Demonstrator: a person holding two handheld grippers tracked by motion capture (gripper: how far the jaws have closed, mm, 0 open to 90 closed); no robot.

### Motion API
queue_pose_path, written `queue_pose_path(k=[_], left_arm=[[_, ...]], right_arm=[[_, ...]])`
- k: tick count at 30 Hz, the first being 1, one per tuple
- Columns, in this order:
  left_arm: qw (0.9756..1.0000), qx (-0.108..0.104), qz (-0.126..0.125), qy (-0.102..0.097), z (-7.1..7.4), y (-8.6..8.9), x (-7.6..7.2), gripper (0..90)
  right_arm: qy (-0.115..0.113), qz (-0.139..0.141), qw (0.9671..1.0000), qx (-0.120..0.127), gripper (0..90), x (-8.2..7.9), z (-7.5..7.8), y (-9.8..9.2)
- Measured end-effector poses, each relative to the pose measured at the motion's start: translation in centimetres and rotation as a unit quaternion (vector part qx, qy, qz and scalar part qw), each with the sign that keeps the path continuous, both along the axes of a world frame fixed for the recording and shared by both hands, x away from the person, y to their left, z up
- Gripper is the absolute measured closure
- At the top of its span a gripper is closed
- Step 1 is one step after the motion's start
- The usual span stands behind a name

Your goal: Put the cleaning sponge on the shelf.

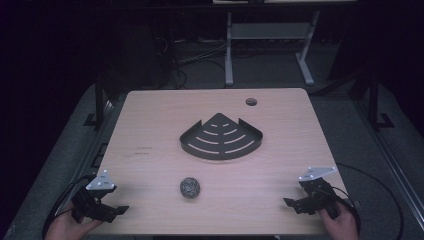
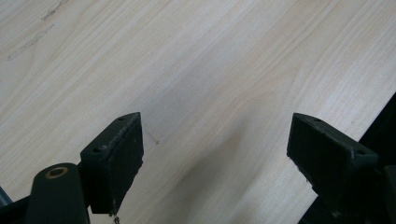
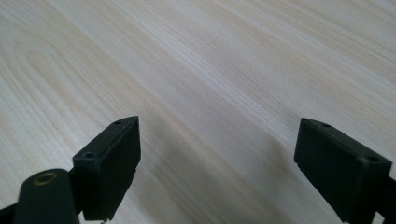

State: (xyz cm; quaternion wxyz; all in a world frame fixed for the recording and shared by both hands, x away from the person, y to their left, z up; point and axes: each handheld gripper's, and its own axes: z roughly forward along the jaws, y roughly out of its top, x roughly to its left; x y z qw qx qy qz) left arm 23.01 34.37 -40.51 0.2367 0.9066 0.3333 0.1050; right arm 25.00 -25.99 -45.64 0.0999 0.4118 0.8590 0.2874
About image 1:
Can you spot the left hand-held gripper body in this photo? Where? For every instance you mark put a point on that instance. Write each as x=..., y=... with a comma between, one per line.
x=90, y=201

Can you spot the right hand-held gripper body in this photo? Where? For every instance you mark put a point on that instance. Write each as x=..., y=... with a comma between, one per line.
x=321, y=193

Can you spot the person's left hand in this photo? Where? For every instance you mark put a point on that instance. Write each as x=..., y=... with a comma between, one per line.
x=65, y=226

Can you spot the person's right hand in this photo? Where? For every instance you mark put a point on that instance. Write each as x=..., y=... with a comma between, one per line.
x=340, y=225

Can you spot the steel wool ball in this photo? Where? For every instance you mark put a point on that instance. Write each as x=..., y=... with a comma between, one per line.
x=190, y=188

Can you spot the black metal corner shelf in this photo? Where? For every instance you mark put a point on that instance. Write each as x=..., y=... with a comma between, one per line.
x=221, y=138

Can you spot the black metal stand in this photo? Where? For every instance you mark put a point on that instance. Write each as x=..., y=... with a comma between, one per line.
x=99, y=100
x=374, y=100

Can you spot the aluminium floor rail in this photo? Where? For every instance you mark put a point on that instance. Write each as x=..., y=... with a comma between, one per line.
x=396, y=173

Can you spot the grey metal desk frame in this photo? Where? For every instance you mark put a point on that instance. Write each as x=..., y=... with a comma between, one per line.
x=266, y=31

